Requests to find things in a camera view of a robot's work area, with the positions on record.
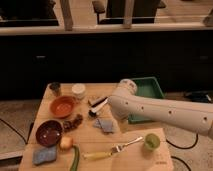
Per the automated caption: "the yellow handled fork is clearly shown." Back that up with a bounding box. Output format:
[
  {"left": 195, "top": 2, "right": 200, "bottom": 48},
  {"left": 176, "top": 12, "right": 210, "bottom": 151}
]
[{"left": 83, "top": 136, "right": 143, "bottom": 160}]

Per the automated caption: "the yellow onion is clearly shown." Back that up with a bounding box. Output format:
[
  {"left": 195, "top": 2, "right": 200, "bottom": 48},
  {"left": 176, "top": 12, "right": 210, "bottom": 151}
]
[{"left": 59, "top": 136, "right": 73, "bottom": 150}]

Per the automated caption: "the black cable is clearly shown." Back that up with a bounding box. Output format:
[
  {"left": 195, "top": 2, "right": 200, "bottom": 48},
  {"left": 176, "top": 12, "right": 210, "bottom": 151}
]
[{"left": 165, "top": 133, "right": 200, "bottom": 150}]

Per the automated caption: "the wooden cutting board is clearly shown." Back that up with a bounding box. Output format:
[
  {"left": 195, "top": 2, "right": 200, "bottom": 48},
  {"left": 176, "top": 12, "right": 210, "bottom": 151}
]
[{"left": 111, "top": 129, "right": 174, "bottom": 171}]

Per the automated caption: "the green cup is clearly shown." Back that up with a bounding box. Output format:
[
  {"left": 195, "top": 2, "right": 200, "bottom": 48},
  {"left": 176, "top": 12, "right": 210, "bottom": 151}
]
[{"left": 144, "top": 133, "right": 160, "bottom": 151}]

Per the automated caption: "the green plastic tray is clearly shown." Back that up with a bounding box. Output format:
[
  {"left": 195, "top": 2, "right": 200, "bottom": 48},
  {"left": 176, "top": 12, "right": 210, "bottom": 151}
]
[{"left": 128, "top": 77, "right": 164, "bottom": 124}]

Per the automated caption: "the dark red bowl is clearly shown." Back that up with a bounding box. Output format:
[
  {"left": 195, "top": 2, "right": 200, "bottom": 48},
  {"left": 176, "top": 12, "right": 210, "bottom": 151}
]
[{"left": 35, "top": 120, "right": 62, "bottom": 147}]

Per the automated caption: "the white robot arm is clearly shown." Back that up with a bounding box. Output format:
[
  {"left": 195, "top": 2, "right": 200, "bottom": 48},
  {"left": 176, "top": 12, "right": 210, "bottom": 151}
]
[{"left": 108, "top": 79, "right": 213, "bottom": 139}]

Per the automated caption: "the blue sponge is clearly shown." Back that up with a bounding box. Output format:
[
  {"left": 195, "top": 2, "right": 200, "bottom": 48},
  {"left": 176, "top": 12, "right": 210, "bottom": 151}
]
[{"left": 32, "top": 146, "right": 57, "bottom": 165}]

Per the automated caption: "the small blue-grey towel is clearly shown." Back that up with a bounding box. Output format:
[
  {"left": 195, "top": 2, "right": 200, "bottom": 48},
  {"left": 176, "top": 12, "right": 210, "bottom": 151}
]
[{"left": 93, "top": 119, "right": 114, "bottom": 133}]

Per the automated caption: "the orange bowl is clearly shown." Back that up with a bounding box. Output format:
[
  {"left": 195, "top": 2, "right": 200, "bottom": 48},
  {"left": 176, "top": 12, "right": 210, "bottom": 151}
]
[{"left": 49, "top": 96, "right": 76, "bottom": 118}]

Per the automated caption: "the brown nut cluster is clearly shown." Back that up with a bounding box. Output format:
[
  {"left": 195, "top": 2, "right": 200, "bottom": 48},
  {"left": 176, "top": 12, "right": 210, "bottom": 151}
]
[{"left": 63, "top": 114, "right": 83, "bottom": 132}]

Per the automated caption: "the white cup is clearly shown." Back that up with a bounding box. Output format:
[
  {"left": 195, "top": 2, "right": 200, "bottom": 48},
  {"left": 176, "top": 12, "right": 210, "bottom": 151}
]
[{"left": 71, "top": 83, "right": 86, "bottom": 99}]

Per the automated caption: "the dark handled brush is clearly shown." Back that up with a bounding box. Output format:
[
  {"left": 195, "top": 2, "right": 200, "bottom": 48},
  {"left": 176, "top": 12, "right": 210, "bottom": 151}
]
[{"left": 88, "top": 96, "right": 106, "bottom": 107}]

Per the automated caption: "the black and white brush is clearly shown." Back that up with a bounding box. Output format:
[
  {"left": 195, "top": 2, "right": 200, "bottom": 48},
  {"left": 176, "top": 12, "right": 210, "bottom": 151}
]
[{"left": 89, "top": 99, "right": 108, "bottom": 117}]

